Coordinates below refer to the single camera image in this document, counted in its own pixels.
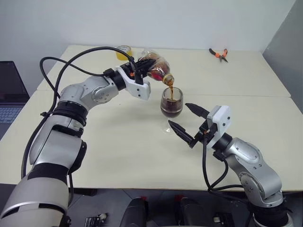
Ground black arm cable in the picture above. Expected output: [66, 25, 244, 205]
[202, 134, 255, 209]
[20, 46, 141, 213]

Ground dark laptop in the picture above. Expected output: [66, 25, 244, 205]
[0, 61, 30, 140]

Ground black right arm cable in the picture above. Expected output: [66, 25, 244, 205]
[202, 134, 255, 209]

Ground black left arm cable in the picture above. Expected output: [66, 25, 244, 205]
[20, 46, 141, 213]

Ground dark rounded shape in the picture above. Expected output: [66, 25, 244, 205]
[179, 197, 212, 227]
[119, 196, 149, 227]

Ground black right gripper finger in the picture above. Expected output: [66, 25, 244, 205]
[167, 120, 196, 145]
[184, 103, 211, 118]

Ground clear bottle with brown drink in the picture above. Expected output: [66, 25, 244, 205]
[137, 48, 175, 87]

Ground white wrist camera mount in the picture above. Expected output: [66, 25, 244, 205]
[205, 105, 232, 150]
[115, 66, 152, 101]

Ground orange and black pliers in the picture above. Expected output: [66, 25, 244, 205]
[208, 48, 229, 64]

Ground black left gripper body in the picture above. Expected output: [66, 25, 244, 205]
[120, 61, 145, 85]

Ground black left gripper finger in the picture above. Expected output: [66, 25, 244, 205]
[141, 58, 157, 72]

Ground clear wine glass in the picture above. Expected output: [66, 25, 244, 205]
[160, 86, 185, 135]

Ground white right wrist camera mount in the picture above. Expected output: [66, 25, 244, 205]
[205, 105, 232, 150]

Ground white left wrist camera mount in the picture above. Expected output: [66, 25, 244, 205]
[115, 66, 152, 101]

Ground small black labelled box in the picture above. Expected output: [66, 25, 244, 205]
[84, 212, 108, 227]

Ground glass of orange juice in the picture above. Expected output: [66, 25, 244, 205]
[116, 45, 133, 61]

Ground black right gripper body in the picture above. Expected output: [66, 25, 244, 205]
[190, 119, 218, 149]

